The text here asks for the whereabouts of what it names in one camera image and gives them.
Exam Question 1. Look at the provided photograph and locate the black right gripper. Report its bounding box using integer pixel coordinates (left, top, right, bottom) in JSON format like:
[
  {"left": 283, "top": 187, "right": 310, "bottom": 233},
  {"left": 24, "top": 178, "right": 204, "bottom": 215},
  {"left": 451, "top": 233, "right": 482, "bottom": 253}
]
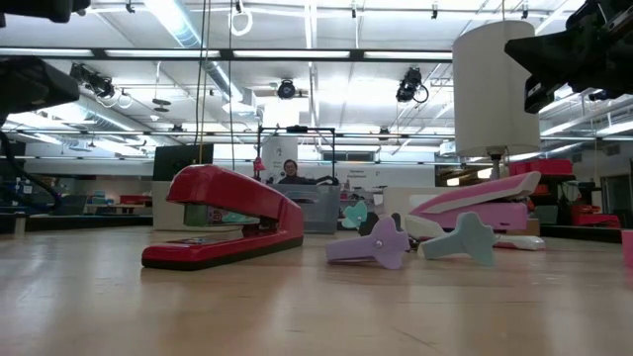
[{"left": 503, "top": 0, "right": 633, "bottom": 114}]

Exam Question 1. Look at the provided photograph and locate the pink and white stapler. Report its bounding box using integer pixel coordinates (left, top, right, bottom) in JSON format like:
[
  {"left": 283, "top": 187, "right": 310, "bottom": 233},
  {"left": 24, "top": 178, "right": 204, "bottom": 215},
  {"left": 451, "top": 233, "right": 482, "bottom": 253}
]
[{"left": 403, "top": 170, "right": 547, "bottom": 251}]

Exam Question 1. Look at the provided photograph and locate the red tape roll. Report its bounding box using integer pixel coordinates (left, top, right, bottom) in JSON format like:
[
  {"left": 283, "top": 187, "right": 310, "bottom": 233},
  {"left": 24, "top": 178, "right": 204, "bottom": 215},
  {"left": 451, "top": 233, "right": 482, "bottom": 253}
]
[{"left": 621, "top": 229, "right": 633, "bottom": 268}]

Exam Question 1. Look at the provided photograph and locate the light blue staple remover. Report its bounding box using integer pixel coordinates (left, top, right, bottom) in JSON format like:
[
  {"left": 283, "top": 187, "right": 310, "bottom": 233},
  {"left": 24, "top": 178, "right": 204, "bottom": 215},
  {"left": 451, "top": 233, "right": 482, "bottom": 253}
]
[{"left": 417, "top": 211, "right": 497, "bottom": 267}]

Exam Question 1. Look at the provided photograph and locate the black staple remover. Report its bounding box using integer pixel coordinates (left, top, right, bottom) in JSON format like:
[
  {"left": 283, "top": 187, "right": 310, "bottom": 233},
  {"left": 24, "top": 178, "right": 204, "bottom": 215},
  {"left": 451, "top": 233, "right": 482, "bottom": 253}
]
[{"left": 358, "top": 212, "right": 403, "bottom": 237}]

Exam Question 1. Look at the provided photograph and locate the mint green staple remover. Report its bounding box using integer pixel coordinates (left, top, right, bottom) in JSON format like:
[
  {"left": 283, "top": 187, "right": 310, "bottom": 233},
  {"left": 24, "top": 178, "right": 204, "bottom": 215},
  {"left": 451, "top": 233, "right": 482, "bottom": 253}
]
[{"left": 340, "top": 200, "right": 370, "bottom": 230}]

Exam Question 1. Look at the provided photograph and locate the purple staple remover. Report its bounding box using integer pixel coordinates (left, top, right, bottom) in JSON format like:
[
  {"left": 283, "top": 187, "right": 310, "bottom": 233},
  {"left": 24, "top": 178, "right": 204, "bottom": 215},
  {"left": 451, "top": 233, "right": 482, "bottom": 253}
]
[{"left": 324, "top": 216, "right": 410, "bottom": 271}]

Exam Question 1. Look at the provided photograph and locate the red stapler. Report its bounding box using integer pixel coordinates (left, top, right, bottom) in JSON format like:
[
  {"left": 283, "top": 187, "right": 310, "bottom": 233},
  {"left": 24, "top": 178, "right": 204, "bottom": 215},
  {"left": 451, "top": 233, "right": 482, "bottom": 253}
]
[{"left": 141, "top": 164, "right": 306, "bottom": 272}]

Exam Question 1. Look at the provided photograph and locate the white table lamp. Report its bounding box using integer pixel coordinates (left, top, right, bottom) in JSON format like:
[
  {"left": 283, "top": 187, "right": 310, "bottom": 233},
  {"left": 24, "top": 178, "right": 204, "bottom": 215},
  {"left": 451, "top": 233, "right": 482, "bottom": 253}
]
[{"left": 452, "top": 19, "right": 542, "bottom": 237}]

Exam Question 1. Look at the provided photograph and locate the wide red crate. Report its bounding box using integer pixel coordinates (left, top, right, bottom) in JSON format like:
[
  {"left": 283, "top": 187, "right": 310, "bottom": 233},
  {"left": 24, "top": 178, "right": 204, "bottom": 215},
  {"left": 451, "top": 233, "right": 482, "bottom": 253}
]
[{"left": 508, "top": 157, "right": 576, "bottom": 179}]

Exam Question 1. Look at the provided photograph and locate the low red crate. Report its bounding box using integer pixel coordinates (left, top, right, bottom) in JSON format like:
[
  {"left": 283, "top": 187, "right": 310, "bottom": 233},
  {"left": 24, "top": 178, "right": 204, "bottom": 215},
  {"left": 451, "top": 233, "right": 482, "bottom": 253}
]
[{"left": 571, "top": 205, "right": 622, "bottom": 228}]

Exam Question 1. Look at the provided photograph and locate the transparent grey bin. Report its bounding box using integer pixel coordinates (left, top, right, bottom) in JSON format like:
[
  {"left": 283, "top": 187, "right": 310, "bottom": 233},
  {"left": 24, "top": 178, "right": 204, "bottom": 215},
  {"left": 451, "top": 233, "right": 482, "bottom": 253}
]
[{"left": 269, "top": 183, "right": 342, "bottom": 235}]

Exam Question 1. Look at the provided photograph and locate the person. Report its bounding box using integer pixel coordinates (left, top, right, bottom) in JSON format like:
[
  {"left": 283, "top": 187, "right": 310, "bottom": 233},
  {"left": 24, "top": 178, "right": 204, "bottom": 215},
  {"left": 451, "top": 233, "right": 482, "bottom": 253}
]
[{"left": 276, "top": 158, "right": 311, "bottom": 186}]

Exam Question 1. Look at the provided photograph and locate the black monitor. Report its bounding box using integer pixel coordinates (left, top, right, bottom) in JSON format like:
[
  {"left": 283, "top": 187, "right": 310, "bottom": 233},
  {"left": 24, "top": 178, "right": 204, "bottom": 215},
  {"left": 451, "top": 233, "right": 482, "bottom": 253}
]
[{"left": 151, "top": 142, "right": 215, "bottom": 182}]

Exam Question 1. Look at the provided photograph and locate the beige plastic bin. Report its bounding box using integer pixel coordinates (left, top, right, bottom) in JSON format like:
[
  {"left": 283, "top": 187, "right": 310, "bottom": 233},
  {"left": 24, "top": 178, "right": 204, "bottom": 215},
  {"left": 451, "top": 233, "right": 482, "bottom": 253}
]
[{"left": 151, "top": 180, "right": 248, "bottom": 232}]

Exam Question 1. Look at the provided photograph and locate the black ceiling camera with cable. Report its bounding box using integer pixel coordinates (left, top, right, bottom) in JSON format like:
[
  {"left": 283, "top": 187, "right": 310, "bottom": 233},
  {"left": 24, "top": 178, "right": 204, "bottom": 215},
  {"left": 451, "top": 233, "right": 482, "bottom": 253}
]
[{"left": 395, "top": 66, "right": 429, "bottom": 105}]

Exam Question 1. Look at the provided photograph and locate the black overhead frame bar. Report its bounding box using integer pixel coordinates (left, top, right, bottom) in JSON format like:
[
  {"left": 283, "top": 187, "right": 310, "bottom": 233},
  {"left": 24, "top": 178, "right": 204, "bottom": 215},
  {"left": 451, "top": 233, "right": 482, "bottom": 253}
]
[{"left": 0, "top": 47, "right": 454, "bottom": 63}]

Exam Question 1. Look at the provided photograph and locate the round black ceiling camera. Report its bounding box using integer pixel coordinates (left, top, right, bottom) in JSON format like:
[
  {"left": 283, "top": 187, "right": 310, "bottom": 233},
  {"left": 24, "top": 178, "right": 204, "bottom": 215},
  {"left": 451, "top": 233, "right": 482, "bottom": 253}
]
[{"left": 276, "top": 78, "right": 297, "bottom": 100}]

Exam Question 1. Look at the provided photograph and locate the white hanging ring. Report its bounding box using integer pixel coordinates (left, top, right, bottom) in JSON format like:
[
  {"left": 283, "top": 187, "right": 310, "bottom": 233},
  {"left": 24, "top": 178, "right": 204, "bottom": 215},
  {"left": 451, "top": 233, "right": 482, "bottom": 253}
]
[{"left": 228, "top": 8, "right": 254, "bottom": 38}]

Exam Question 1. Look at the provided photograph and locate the black hanging cable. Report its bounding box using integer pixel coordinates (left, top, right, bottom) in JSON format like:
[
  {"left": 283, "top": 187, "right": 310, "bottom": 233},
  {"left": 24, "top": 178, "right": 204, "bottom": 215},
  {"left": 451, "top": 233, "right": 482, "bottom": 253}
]
[
  {"left": 227, "top": 0, "right": 235, "bottom": 179},
  {"left": 194, "top": 0, "right": 208, "bottom": 147}
]

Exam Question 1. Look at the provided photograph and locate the long black ceiling camera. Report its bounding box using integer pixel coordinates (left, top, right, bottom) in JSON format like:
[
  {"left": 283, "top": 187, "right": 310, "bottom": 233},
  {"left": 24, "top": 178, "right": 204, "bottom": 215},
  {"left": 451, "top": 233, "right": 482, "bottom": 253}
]
[{"left": 67, "top": 62, "right": 135, "bottom": 110}]

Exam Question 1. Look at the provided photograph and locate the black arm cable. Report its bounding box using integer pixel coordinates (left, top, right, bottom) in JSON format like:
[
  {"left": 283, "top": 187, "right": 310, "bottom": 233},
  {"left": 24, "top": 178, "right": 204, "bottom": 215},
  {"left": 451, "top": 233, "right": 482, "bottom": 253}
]
[{"left": 0, "top": 129, "right": 63, "bottom": 212}]

